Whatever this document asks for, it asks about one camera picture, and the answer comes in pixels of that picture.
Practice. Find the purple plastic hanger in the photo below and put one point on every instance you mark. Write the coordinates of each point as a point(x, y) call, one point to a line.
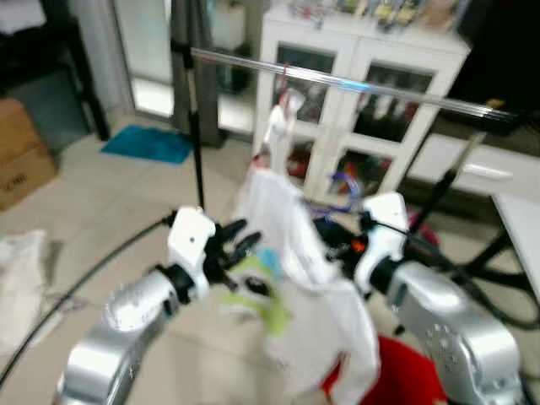
point(348, 205)

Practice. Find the white shirt with green print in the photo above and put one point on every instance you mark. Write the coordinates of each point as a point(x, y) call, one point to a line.
point(337, 337)

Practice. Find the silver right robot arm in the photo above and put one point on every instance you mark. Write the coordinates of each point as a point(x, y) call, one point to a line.
point(447, 329)

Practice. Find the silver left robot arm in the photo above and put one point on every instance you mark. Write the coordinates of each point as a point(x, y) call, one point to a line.
point(126, 310)

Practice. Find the pink object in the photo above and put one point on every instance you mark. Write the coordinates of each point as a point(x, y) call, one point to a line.
point(424, 229)

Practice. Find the black upright rack pole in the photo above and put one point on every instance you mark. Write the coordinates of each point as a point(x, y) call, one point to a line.
point(195, 143)

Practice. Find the white hanging shirt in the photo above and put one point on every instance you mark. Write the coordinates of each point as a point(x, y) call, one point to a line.
point(283, 126)

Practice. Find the teal floor mat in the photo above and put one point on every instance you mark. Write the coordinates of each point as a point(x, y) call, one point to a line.
point(148, 145)

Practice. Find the grey curtain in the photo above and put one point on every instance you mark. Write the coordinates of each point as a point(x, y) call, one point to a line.
point(213, 84)

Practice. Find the white drawer TV stand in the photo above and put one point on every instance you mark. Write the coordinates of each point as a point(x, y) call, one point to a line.
point(481, 169)

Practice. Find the white table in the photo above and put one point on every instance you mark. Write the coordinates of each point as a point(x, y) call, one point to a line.
point(523, 236)

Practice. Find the white-framed glass door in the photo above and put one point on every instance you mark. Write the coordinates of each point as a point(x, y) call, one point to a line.
point(148, 51)

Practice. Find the white glass-door cabinet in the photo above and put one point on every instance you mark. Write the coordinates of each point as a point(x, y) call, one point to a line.
point(337, 38)

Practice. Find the printed cardboard box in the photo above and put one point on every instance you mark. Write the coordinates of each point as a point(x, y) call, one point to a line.
point(25, 181)

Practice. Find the dark grey board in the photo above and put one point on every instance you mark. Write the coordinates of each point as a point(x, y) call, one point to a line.
point(51, 110)

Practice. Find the black television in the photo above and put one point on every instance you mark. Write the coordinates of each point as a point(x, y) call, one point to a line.
point(498, 59)

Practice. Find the black shelf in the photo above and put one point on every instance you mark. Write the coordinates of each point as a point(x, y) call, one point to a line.
point(51, 46)

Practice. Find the white box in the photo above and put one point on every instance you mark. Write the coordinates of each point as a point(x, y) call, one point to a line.
point(21, 13)

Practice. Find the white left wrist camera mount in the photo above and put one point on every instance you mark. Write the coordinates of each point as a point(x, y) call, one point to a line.
point(190, 240)

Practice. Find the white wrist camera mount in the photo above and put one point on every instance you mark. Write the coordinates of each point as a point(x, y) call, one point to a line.
point(384, 224)
point(190, 240)

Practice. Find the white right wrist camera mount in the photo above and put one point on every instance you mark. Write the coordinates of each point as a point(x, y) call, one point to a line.
point(384, 224)

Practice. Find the chrome clothes rail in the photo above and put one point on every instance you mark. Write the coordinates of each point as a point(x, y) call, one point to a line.
point(337, 81)

